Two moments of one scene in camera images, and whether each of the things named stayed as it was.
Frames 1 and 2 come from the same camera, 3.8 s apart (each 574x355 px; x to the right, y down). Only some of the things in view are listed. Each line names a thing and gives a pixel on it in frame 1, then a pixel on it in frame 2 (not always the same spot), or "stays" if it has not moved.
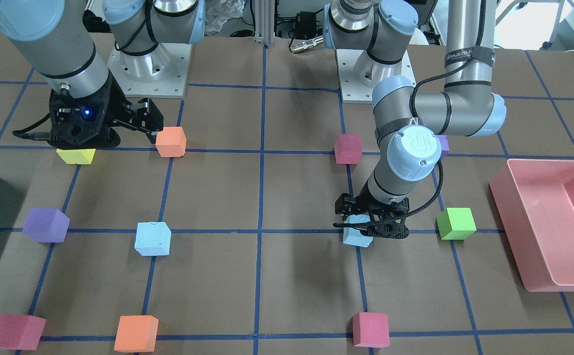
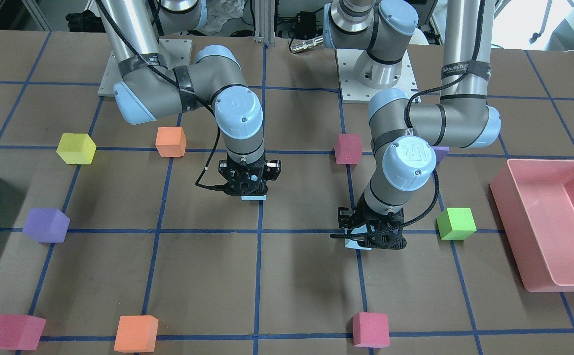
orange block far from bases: x=136 y=334 stays
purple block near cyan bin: x=49 y=225 stays
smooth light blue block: x=153 y=238 → x=253 y=197
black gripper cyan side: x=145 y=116 → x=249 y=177
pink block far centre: x=371 y=330 stays
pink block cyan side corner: x=17 y=332 stays
